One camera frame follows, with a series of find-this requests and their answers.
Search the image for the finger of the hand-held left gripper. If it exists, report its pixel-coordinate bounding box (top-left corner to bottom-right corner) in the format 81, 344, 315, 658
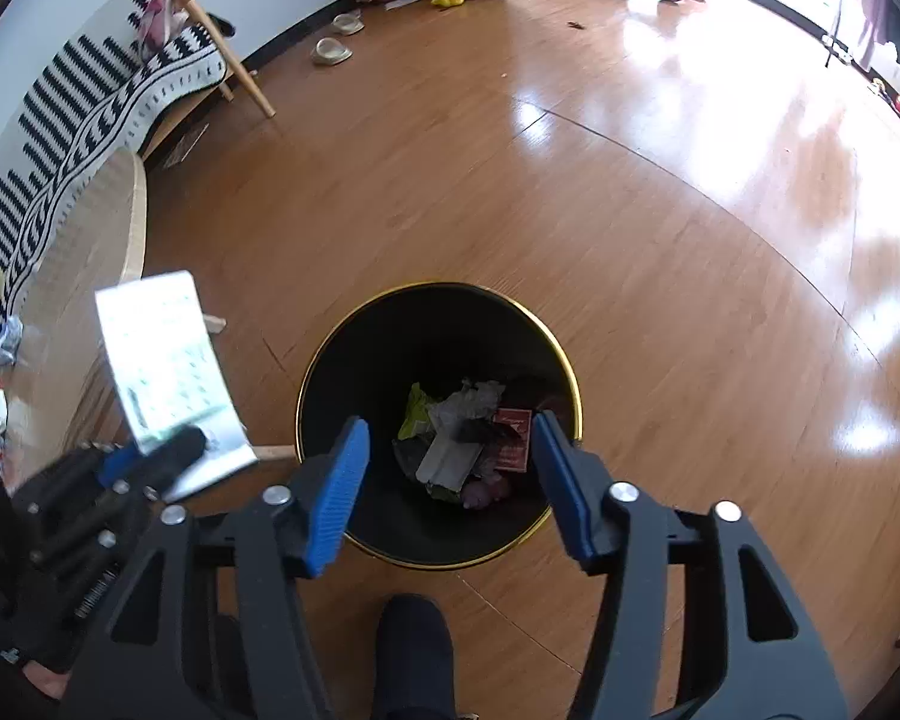
144, 426, 209, 500
94, 444, 147, 488

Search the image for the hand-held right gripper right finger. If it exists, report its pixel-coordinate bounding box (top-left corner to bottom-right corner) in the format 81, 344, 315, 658
531, 409, 848, 720

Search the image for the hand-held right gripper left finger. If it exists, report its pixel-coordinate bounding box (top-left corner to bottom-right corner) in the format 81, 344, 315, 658
60, 416, 372, 720

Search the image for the small red box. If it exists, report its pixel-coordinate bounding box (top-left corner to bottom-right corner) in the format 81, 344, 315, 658
491, 406, 533, 475

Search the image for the green and white carton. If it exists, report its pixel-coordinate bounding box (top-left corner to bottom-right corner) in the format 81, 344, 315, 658
94, 270, 260, 503

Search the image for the green popcorn packet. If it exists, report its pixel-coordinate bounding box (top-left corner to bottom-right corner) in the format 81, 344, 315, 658
396, 382, 440, 442

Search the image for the white grey wrapper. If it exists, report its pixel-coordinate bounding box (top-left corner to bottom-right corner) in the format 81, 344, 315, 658
416, 435, 485, 488

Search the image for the clear plastic bag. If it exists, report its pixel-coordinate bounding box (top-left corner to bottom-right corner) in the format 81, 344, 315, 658
427, 380, 505, 428

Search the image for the black bin with gold rim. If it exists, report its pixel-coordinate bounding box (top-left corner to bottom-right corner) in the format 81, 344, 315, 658
295, 283, 582, 569

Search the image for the crumpled blue-grey wrapper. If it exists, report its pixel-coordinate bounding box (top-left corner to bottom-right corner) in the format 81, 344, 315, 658
0, 315, 27, 368

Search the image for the black and white striped sofa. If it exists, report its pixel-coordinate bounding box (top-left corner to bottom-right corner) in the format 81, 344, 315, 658
0, 0, 230, 361

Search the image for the pink cartoon cushion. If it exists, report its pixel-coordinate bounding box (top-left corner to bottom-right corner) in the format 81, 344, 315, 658
136, 0, 185, 53

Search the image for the wooden sofa frame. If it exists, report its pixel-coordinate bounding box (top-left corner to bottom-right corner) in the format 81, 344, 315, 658
142, 0, 277, 162

